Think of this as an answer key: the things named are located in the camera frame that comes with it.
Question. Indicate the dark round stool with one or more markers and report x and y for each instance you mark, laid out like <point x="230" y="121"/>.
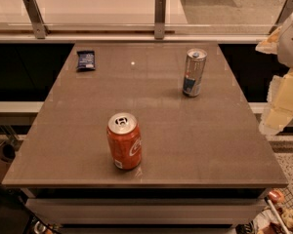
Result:
<point x="7" y="156"/>

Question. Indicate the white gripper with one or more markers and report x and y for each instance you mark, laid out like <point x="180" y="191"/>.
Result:
<point x="292" y="43"/>

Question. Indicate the white table drawer front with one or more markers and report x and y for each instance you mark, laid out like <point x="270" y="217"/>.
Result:
<point x="146" y="211"/>

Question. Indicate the red coke can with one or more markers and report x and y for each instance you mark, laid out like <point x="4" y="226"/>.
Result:
<point x="124" y="139"/>

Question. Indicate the wire basket with snacks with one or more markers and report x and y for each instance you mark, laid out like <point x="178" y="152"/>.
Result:
<point x="275" y="218"/>

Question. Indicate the silver blue energy drink can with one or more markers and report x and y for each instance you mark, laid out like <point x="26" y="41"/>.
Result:
<point x="194" y="68"/>

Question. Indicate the right metal rail bracket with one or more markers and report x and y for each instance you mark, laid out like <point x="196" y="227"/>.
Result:
<point x="286" y="11"/>

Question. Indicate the blue rxbar blueberry wrapper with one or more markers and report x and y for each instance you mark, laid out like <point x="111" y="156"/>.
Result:
<point x="86" y="60"/>

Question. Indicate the left metal rail bracket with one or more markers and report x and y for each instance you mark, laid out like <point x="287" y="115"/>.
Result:
<point x="39" y="28"/>

